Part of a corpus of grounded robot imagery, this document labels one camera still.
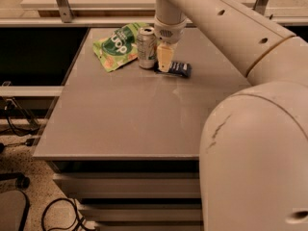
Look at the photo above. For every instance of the green chip bag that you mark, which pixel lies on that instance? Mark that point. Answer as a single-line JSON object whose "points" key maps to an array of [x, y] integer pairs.
{"points": [[119, 48]]}

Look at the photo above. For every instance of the left metal shelf bracket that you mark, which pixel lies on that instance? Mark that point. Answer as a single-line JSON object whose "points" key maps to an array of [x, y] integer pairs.
{"points": [[65, 12]]}

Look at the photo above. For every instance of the dark chair seat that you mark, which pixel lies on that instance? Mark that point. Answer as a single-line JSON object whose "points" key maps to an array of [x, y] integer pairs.
{"points": [[14, 204]]}

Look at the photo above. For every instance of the silver green 7up can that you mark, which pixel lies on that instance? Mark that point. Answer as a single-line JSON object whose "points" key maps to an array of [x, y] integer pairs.
{"points": [[146, 45]]}

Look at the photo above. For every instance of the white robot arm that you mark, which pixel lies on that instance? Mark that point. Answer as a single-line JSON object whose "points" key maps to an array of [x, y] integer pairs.
{"points": [[253, 159]]}

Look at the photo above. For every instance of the grey drawer cabinet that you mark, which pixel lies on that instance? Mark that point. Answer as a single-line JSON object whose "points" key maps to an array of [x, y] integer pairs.
{"points": [[125, 144]]}

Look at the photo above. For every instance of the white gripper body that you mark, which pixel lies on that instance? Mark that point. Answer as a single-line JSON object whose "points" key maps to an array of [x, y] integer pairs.
{"points": [[168, 33]]}

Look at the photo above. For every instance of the dark blue rxbar wrapper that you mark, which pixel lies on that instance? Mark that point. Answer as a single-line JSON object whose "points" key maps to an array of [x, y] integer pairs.
{"points": [[177, 69]]}

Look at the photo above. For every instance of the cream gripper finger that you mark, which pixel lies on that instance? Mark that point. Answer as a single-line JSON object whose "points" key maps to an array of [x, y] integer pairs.
{"points": [[165, 54]]}

